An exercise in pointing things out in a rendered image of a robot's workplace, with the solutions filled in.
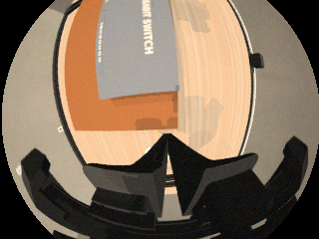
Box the cream plastic wedge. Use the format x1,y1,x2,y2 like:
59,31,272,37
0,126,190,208
145,145,152,152

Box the brown wooden stand with white legs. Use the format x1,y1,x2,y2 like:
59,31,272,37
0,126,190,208
65,0,178,131

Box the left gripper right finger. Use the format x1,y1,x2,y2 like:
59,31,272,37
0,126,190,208
167,133,258,216

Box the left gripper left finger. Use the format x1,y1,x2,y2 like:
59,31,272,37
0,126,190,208
83,133,168,218

